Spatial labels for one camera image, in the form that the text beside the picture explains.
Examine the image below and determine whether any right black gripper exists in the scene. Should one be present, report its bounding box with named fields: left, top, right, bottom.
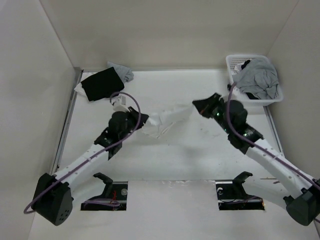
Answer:
left=193, top=91, right=234, bottom=134

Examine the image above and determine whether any white tank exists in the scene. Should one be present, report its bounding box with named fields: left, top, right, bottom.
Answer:
left=141, top=103, right=194, bottom=139
left=74, top=82, right=87, bottom=97

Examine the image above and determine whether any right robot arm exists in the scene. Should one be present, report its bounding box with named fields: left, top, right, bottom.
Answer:
left=192, top=93, right=320, bottom=226

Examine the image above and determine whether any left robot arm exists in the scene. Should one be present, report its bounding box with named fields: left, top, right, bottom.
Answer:
left=30, top=107, right=149, bottom=226

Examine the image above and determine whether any folded black tank top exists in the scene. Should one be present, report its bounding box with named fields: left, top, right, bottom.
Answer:
left=80, top=67, right=125, bottom=102

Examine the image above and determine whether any folded grey tank top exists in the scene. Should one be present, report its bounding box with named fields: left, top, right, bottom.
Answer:
left=106, top=61, right=134, bottom=83

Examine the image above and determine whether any folded white tank top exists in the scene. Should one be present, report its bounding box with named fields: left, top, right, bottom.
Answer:
left=74, top=82, right=87, bottom=97

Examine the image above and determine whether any grey tank top in basket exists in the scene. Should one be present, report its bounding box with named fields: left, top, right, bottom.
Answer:
left=233, top=58, right=279, bottom=100

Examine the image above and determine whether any black garment in basket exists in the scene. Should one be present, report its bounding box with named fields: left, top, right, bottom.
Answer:
left=240, top=59, right=251, bottom=70

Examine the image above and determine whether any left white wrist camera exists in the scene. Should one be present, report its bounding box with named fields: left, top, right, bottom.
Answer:
left=110, top=95, right=129, bottom=112

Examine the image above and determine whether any right metal table rail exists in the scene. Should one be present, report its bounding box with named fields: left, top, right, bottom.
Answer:
left=263, top=106, right=284, bottom=156

